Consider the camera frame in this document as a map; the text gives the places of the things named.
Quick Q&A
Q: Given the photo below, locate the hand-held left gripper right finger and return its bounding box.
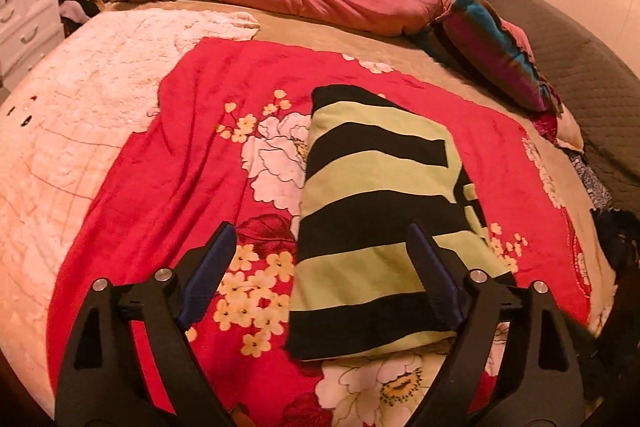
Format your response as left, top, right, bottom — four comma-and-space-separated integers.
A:
406, 221, 586, 427

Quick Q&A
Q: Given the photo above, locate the green black striped shirt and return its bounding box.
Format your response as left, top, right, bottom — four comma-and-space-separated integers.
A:
284, 84, 516, 362

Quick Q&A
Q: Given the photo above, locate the cream pillow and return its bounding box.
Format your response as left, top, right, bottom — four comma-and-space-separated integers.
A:
547, 104, 586, 152

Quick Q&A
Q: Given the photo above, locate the white drawer chest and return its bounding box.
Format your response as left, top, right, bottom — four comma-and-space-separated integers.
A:
0, 0, 65, 78

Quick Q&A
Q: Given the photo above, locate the beige bed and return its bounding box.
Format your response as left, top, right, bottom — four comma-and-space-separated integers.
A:
0, 0, 618, 338

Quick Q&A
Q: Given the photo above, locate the red floral blanket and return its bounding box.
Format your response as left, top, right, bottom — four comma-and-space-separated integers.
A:
45, 38, 593, 427

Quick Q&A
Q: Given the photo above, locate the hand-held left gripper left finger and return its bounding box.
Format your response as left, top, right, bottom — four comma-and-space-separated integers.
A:
54, 222, 238, 427

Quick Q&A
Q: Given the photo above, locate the colourful striped pillow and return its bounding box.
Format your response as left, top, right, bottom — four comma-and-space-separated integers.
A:
430, 0, 563, 114

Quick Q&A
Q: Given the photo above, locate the white fluffy blanket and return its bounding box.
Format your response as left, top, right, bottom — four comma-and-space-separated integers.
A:
0, 7, 263, 418

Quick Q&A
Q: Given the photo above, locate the patterned dark cloth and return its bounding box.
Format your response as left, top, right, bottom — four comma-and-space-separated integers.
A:
570, 149, 615, 212

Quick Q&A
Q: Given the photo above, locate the grey quilted headboard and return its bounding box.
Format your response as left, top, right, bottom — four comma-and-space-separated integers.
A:
472, 0, 640, 220

